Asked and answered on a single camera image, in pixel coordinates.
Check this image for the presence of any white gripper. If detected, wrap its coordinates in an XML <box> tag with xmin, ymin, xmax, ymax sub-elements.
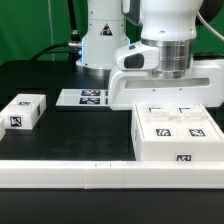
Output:
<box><xmin>108</xmin><ymin>63</ymin><xmax>224</xmax><ymax>110</ymax></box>

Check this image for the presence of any white cabinet body box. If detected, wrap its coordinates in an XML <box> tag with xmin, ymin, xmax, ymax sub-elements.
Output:
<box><xmin>130</xmin><ymin>103</ymin><xmax>224</xmax><ymax>162</ymax></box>

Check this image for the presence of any white cabinet top block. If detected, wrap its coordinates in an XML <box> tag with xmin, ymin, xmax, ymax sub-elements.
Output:
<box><xmin>1</xmin><ymin>94</ymin><xmax>46</xmax><ymax>130</ymax></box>

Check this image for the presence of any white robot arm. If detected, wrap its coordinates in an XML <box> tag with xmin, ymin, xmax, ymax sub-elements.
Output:
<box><xmin>79</xmin><ymin>0</ymin><xmax>224</xmax><ymax>110</ymax></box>

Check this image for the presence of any white left fence piece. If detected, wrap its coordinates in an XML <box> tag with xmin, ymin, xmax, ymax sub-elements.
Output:
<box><xmin>0</xmin><ymin>116</ymin><xmax>6</xmax><ymax>141</ymax></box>

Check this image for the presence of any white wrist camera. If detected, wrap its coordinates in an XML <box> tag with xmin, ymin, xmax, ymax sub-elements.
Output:
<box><xmin>114</xmin><ymin>41</ymin><xmax>160</xmax><ymax>71</ymax></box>

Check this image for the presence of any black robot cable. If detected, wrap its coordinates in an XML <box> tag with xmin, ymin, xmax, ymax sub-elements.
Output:
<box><xmin>31</xmin><ymin>0</ymin><xmax>83</xmax><ymax>62</ymax></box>

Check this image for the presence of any white marker base plate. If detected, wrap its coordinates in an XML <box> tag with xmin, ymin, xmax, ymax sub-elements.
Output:
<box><xmin>56</xmin><ymin>89</ymin><xmax>108</xmax><ymax>107</ymax></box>

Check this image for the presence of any white front fence rail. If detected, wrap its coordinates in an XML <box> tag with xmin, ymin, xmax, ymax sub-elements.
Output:
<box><xmin>0</xmin><ymin>160</ymin><xmax>224</xmax><ymax>189</ymax></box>

